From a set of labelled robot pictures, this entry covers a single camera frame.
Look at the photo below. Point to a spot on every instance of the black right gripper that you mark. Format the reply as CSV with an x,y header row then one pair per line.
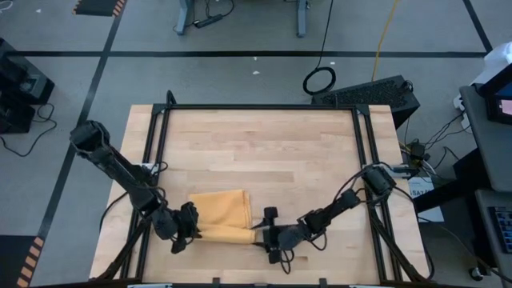
x,y
290,238

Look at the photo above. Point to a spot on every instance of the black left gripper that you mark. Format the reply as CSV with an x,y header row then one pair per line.
x,y
188,224

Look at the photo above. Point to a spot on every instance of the yellow towel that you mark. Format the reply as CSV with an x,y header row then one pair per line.
x,y
224,208

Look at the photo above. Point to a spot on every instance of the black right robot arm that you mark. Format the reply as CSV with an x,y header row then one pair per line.
x,y
340,204

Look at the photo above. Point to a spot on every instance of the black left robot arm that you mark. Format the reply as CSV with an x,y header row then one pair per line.
x,y
120,172

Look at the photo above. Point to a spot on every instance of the white paper sheet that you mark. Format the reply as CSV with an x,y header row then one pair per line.
x,y
432,216

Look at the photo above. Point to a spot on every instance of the black power adapter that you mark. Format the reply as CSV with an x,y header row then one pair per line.
x,y
417,151

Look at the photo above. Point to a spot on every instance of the black computer tower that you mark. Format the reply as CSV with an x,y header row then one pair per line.
x,y
368,94

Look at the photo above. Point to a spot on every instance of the black mat with orange stripes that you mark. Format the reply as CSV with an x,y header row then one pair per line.
x,y
98,7
14,264

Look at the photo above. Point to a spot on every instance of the black power strip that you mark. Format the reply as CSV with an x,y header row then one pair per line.
x,y
208,21

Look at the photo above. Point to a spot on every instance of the black desk base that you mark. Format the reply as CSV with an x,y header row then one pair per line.
x,y
464,172

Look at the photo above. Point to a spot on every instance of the grey desk leg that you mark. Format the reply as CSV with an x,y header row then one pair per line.
x,y
183,18
301,20

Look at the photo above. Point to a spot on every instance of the black caster wheel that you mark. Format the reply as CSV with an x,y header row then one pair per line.
x,y
475,274

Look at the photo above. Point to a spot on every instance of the grey side desk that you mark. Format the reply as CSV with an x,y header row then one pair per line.
x,y
482,224

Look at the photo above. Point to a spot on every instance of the black equipment box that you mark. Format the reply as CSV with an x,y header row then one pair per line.
x,y
20,80

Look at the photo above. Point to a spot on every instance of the white power strip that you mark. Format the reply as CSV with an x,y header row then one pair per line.
x,y
460,105

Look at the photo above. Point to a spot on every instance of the dark keypad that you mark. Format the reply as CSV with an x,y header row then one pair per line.
x,y
504,230

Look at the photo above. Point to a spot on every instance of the black monitor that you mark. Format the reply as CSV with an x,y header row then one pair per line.
x,y
498,92

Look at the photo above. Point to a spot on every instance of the black aluminium table frame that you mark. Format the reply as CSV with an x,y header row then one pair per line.
x,y
260,106

